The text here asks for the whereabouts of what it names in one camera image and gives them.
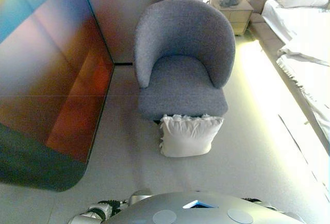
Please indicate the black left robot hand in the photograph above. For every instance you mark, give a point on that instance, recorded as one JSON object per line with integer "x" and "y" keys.
{"x": 111, "y": 206}

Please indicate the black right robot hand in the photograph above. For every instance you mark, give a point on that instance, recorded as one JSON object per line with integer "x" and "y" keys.
{"x": 249, "y": 200}

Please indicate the white frilled cushion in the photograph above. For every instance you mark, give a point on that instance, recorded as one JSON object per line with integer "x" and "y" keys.
{"x": 188, "y": 139}

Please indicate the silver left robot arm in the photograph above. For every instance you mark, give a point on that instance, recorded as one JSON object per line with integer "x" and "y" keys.
{"x": 85, "y": 217}

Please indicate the silver left robot leg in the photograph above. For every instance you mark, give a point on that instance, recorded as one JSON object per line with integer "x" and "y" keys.
{"x": 139, "y": 199}

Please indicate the silver robot torso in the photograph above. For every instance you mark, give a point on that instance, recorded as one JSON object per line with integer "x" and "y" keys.
{"x": 196, "y": 213}

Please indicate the white fringed blanket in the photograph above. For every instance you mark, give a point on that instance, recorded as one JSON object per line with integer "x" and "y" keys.
{"x": 306, "y": 72}

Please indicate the glossy brown wooden cabinet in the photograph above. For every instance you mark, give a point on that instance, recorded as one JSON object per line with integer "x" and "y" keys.
{"x": 46, "y": 79}

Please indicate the grey fabric tub armchair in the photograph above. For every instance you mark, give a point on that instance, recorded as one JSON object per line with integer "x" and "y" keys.
{"x": 180, "y": 38}

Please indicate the white bed mattress sheet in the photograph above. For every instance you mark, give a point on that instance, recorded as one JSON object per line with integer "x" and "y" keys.
{"x": 301, "y": 25}

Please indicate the light wooden nightstand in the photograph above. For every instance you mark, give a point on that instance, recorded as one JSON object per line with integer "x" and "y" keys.
{"x": 238, "y": 15}

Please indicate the beige upholstered bed frame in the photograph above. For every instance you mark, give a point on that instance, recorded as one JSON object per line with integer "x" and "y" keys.
{"x": 257, "y": 5}

